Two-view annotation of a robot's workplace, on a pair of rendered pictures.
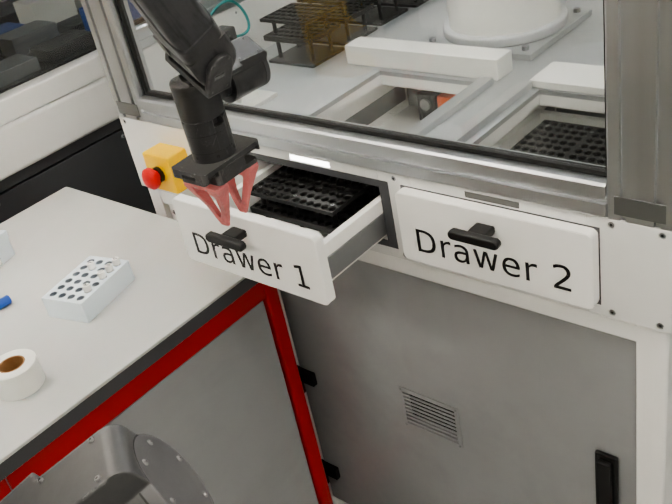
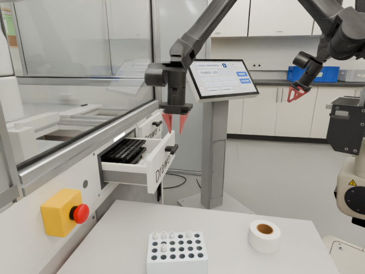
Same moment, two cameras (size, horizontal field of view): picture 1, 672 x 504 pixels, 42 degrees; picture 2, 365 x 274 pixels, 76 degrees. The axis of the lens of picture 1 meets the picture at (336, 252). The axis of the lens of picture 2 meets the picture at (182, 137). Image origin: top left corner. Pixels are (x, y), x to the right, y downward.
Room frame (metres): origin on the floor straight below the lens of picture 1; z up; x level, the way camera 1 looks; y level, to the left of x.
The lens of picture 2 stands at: (1.44, 0.75, 1.18)
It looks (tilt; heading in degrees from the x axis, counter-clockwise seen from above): 18 degrees down; 235
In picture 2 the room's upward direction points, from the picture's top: straight up
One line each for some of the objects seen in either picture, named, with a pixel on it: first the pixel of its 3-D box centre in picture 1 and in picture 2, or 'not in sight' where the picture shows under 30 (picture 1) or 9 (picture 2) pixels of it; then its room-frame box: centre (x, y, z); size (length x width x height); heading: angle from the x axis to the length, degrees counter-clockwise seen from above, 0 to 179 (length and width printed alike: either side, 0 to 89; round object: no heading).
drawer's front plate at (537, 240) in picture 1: (491, 244); (151, 129); (0.95, -0.20, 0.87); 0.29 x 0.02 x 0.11; 44
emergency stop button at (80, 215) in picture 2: (153, 177); (79, 213); (1.38, 0.28, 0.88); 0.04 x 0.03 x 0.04; 44
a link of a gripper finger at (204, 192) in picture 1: (223, 189); (176, 120); (1.03, 0.13, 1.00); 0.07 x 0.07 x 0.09; 44
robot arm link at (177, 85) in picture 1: (201, 94); (175, 78); (1.03, 0.12, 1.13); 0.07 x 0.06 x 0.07; 128
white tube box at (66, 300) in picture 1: (89, 288); (176, 252); (1.22, 0.41, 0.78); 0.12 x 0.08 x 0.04; 148
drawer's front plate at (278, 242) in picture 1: (249, 246); (163, 157); (1.08, 0.12, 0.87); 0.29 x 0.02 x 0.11; 44
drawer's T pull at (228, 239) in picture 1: (231, 237); (170, 148); (1.06, 0.14, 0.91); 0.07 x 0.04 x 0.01; 44
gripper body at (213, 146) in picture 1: (210, 140); (176, 98); (1.03, 0.13, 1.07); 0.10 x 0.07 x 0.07; 134
